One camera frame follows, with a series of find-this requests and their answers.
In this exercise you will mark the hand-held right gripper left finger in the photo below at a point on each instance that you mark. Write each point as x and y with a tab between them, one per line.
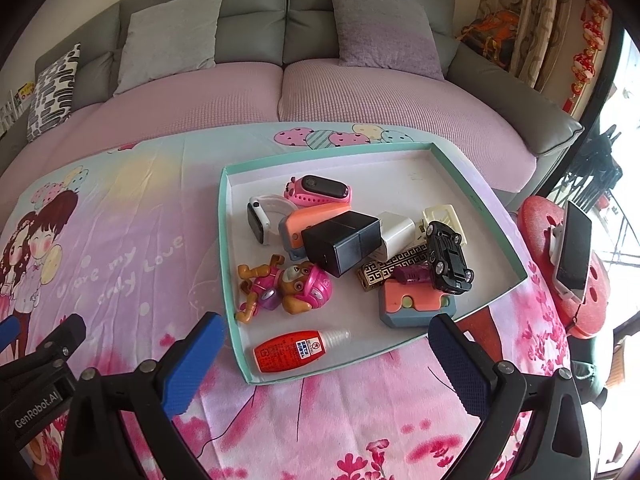
195	360

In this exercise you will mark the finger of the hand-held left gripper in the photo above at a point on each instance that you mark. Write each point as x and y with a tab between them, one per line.
62	335
7	332

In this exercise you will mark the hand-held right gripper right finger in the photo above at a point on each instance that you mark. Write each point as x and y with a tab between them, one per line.
457	360

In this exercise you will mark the orange blue plastic toy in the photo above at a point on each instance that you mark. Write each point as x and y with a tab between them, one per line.
415	305
292	230

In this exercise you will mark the red glue bottle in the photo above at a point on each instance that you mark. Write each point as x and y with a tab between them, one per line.
285	352

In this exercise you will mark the purple translucent lighter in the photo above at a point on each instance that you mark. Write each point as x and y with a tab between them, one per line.
410	274

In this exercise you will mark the black toy car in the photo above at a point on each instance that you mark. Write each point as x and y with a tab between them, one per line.
447	255

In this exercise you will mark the gold patterned lighter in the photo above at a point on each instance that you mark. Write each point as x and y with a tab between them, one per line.
375	272

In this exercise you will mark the pink pup toy figure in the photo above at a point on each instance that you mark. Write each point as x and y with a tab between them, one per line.
305	285

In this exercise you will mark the white charger plug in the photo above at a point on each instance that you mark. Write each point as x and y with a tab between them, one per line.
395	232

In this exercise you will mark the black charger cube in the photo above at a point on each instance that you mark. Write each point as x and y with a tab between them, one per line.
345	242

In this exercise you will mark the white tray with teal rim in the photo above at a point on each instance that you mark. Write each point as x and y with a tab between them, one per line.
400	180

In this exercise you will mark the pink kids watch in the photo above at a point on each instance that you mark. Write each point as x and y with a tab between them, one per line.
320	190

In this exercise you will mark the dark green seat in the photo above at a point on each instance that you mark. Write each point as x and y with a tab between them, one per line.
592	365

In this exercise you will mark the cream plastic basket toy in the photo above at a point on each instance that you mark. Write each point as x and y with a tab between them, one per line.
445	215

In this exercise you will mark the white phone stand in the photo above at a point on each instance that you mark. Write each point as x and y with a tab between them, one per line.
555	247

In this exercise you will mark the white smartwatch with black face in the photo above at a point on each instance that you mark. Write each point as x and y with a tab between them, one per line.
257	220

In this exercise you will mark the red plastic stool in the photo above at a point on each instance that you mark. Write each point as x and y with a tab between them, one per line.
535	225

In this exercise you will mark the smartphone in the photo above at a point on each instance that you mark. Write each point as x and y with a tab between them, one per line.
575	245

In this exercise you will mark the black drying rack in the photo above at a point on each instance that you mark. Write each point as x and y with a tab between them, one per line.
595	165

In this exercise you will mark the black white patterned cushion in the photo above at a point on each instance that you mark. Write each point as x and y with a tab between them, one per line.
52	95

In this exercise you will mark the yellow printed paper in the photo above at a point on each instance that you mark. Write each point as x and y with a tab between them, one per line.
25	92

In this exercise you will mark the pink sofa seat cover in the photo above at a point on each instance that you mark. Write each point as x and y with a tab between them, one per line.
200	95

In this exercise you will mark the plain grey cushion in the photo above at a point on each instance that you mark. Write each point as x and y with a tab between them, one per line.
170	35

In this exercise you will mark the orange black backpack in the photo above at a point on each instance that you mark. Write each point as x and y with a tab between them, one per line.
492	40

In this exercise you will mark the red hanging knot ornament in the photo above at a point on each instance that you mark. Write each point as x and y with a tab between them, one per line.
587	50

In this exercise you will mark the grey purple cushion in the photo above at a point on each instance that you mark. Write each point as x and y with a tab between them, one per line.
385	30

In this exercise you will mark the beige patterned curtain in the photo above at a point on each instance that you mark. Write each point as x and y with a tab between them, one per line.
530	20

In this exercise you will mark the grey sofa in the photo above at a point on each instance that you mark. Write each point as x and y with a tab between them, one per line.
260	10

